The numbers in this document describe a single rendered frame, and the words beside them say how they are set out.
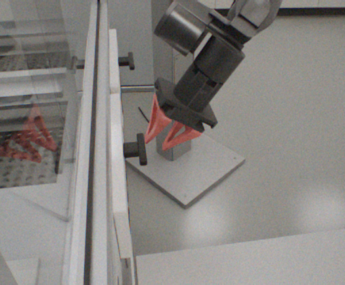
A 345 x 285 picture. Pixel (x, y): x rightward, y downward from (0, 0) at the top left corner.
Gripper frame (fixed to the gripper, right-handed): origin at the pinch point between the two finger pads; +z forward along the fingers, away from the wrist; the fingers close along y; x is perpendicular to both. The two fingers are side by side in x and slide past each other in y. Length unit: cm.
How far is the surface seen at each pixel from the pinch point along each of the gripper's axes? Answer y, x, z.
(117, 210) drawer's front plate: 6.9, 15.4, 2.4
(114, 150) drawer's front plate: 6.9, 3.9, 2.0
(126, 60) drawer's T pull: 3.1, -29.2, 1.1
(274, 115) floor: -122, -125, 26
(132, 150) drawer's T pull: 3.8, 2.3, 2.0
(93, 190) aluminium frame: 12.4, 18.1, -2.1
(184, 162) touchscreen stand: -67, -87, 58
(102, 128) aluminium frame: 11.4, 6.4, -2.4
